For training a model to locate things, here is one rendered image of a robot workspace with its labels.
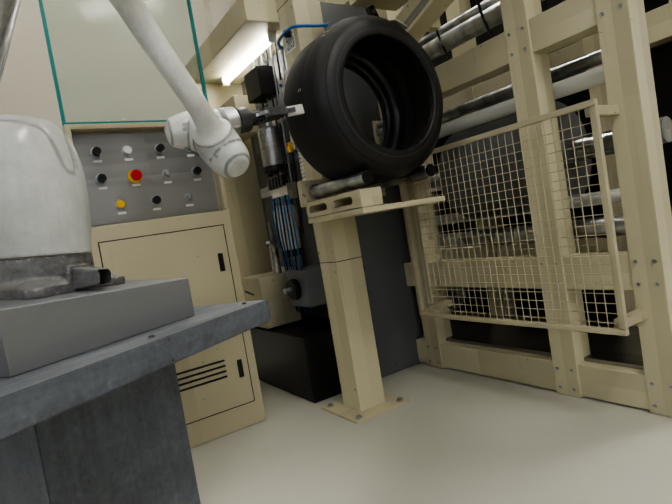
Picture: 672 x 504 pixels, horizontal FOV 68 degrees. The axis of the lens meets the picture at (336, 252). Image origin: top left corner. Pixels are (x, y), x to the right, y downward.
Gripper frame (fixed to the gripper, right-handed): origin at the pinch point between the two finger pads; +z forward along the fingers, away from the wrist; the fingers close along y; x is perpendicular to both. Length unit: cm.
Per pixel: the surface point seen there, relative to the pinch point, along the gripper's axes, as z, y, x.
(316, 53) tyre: 9.8, -7.0, -14.6
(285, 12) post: 30, 33, -44
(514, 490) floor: 0, -52, 116
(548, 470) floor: 14, -52, 118
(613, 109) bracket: 73, -59, 28
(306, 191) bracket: 10.2, 24.0, 25.6
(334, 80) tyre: 10.3, -11.6, -4.5
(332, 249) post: 16, 27, 50
